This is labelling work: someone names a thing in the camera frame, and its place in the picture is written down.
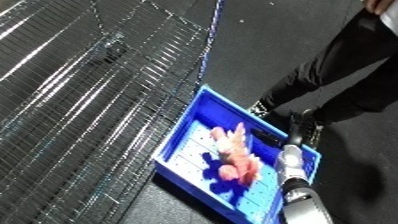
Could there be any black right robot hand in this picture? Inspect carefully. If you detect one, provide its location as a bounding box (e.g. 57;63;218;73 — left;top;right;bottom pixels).
286;112;313;148

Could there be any cream and pink plush toy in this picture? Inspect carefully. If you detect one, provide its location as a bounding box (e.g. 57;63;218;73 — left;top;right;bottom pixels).
207;121;265;186

